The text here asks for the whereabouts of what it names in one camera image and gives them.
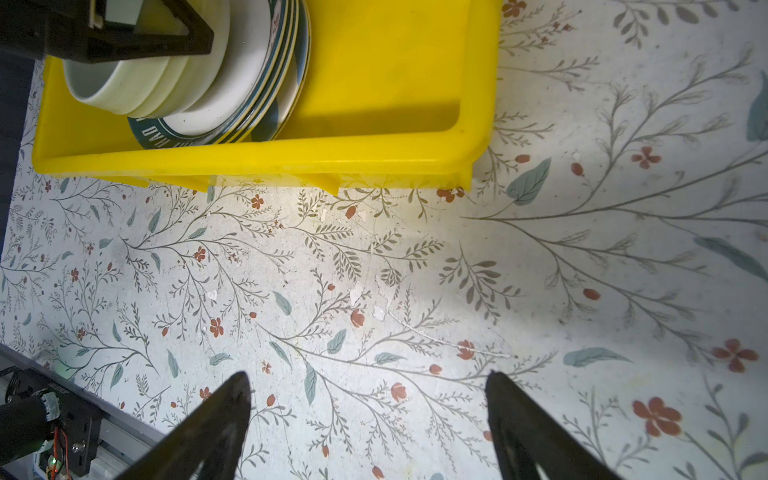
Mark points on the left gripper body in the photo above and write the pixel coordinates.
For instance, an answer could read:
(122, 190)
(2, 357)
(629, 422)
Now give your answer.
(63, 29)

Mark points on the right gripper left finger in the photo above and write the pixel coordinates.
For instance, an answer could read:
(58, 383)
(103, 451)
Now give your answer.
(208, 443)

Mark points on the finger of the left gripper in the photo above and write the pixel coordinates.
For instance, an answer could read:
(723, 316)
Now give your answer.
(113, 41)

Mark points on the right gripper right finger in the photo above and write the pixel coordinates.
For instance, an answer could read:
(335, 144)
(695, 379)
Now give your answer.
(529, 443)

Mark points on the green ceramic bowl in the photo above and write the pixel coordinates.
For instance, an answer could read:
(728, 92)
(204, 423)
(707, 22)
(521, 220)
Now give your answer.
(153, 87)

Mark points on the green rim lettered plate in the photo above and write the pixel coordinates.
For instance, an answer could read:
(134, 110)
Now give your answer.
(262, 36)

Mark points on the blue white striped plate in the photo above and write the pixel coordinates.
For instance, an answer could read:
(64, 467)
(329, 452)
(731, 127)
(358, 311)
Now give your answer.
(294, 90)

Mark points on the yellow plastic bin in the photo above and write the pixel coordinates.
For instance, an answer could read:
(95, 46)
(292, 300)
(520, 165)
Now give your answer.
(398, 94)

